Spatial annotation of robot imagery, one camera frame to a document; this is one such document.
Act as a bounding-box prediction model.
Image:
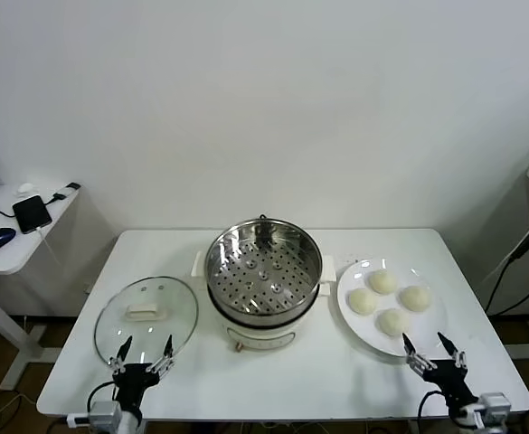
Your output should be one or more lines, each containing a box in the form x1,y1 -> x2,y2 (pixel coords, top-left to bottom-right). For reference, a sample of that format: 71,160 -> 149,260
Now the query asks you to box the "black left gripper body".
112,361 -> 161,413

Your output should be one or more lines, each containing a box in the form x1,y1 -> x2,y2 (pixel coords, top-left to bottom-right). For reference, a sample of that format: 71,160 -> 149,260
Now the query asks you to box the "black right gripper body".
420,360 -> 480,410

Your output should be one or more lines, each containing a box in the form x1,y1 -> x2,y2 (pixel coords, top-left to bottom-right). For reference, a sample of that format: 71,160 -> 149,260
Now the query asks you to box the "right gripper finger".
436,332 -> 468,370
401,333 -> 437,376

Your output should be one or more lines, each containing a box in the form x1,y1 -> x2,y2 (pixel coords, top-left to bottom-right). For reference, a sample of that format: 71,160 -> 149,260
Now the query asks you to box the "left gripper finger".
148,334 -> 175,379
108,335 -> 134,375

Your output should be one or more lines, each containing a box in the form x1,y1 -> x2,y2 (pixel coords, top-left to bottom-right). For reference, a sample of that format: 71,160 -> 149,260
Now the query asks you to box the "white steamed baozi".
367,269 -> 398,296
347,288 -> 378,316
377,307 -> 411,337
399,285 -> 431,313

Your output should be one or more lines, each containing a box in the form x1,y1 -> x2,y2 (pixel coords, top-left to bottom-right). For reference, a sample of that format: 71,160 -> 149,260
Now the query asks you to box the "round glass pot lid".
93,276 -> 200,368

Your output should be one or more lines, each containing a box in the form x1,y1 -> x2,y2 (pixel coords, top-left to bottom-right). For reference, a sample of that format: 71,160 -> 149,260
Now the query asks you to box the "stainless steel steamer basket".
190,218 -> 337,327

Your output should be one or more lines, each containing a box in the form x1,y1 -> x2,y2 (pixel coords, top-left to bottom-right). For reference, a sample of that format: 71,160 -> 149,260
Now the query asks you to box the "white electric cooker pot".
207,279 -> 334,353

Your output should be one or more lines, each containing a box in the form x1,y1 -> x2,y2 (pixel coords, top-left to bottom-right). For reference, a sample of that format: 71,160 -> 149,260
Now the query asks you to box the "white round plate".
335,257 -> 449,358

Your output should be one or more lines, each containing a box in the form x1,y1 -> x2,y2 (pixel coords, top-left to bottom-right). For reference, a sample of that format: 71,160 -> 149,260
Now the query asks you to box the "black smartphone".
12,193 -> 53,235

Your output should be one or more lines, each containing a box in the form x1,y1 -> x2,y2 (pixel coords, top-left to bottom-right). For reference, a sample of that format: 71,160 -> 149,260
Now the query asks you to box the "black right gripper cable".
417,391 -> 447,429

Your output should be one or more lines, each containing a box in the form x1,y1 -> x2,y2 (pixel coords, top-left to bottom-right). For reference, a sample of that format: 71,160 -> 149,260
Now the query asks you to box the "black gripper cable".
417,391 -> 447,429
86,381 -> 117,410

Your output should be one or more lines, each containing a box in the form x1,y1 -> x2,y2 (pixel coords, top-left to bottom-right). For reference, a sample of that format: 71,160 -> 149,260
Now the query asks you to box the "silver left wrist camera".
67,400 -> 125,430

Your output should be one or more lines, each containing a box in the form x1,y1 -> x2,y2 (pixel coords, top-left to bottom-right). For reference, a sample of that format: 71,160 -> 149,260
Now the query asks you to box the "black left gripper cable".
86,381 -> 117,410

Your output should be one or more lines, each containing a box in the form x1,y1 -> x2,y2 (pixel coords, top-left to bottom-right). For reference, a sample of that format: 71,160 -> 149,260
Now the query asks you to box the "white charging cable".
33,225 -> 61,270

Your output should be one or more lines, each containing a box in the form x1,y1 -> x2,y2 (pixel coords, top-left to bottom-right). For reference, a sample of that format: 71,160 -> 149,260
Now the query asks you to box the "black power cable with adapter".
485,228 -> 529,317

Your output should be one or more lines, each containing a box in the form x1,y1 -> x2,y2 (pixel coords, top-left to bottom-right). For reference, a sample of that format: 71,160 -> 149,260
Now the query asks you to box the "black cable adapter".
52,182 -> 81,203

